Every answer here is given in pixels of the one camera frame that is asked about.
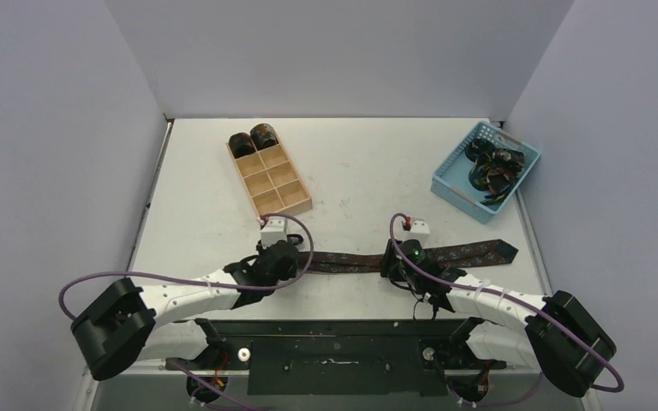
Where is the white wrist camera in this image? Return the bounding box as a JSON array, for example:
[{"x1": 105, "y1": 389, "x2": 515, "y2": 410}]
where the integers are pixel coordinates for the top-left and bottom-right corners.
[
  {"x1": 404, "y1": 217, "x2": 431, "y2": 241},
  {"x1": 260, "y1": 217, "x2": 288, "y2": 248}
]

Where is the wooden compartment tray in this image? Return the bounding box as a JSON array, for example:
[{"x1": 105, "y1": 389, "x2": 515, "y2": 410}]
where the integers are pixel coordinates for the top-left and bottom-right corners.
[{"x1": 226, "y1": 141, "x2": 314, "y2": 217}]

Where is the aluminium frame rail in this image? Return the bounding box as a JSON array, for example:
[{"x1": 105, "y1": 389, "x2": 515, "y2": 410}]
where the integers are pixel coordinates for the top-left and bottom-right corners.
[{"x1": 483, "y1": 187, "x2": 553, "y2": 295}]

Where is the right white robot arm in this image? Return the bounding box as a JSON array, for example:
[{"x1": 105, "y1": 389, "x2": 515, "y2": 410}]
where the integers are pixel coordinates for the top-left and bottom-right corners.
[{"x1": 380, "y1": 239, "x2": 617, "y2": 397}]

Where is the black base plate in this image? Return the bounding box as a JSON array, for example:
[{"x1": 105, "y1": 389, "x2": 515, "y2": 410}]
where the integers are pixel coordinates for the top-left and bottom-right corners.
[{"x1": 168, "y1": 319, "x2": 506, "y2": 396}]

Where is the blue plastic basket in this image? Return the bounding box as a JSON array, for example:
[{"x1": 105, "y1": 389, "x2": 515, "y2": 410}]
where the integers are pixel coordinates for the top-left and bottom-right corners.
[{"x1": 430, "y1": 121, "x2": 541, "y2": 223}]

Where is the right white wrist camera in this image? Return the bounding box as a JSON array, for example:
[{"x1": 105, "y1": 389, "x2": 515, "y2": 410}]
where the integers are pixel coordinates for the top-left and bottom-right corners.
[{"x1": 404, "y1": 217, "x2": 431, "y2": 241}]

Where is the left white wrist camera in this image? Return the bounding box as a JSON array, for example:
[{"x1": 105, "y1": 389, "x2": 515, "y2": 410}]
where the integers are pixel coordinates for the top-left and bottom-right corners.
[{"x1": 260, "y1": 217, "x2": 288, "y2": 248}]

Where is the colourful ties pile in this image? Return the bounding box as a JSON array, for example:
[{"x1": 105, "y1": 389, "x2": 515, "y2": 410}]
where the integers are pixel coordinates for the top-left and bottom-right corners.
[{"x1": 464, "y1": 138, "x2": 525, "y2": 206}]

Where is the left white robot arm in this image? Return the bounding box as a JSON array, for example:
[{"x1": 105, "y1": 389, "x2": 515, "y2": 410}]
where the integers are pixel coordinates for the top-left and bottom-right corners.
[{"x1": 70, "y1": 241, "x2": 299, "y2": 381}]

